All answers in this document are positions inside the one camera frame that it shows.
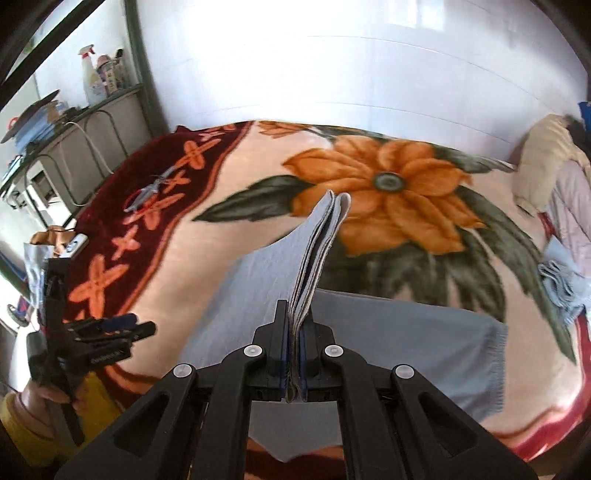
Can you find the floral fleece blanket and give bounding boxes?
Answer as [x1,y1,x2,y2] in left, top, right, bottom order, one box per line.
[60,120,591,480]

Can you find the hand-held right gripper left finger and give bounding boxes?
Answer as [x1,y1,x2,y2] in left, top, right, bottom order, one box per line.
[55,300,291,480]

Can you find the brown shiny cloth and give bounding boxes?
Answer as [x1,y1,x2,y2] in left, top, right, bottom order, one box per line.
[30,225,77,247]

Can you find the white spray bottle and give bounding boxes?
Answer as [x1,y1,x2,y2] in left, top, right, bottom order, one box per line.
[78,44,106,107]

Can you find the white cable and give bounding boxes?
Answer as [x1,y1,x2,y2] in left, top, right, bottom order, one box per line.
[64,121,115,209]

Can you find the person's left forearm yellow sleeve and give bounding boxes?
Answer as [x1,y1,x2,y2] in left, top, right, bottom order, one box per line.
[0,369,122,468]

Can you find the pink bottle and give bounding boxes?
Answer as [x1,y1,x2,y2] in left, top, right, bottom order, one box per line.
[95,54,117,97]

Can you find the beige padded jacket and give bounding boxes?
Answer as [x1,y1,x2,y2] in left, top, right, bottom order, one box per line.
[513,114,591,217]

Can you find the light blue folded cloth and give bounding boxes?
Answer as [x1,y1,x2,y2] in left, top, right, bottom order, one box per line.
[538,239,591,325]

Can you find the grey side table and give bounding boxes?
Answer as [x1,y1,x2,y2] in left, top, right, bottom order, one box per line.
[0,83,158,222]

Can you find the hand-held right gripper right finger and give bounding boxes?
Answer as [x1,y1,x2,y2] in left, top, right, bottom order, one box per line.
[298,310,539,480]

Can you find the person's left hand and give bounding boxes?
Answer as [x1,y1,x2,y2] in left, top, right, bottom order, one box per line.
[21,377,93,409]

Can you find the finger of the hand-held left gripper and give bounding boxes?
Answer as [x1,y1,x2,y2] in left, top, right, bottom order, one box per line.
[69,313,139,334]
[76,322,158,347]

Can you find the dark flat lid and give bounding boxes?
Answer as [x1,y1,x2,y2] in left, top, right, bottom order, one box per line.
[0,89,62,145]

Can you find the dark cloth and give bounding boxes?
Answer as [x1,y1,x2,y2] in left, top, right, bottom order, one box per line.
[564,100,591,155]

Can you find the pink quilted jacket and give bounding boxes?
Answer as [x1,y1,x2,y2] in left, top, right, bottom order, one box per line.
[547,159,591,246]

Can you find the dark green door frame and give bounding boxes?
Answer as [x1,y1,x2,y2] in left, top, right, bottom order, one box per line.
[124,0,170,136]

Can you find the grey pants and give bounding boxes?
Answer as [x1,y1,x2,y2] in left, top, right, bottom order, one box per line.
[178,190,509,462]

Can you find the grey scissors with red cord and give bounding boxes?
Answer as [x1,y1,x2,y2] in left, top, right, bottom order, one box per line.
[124,172,175,216]

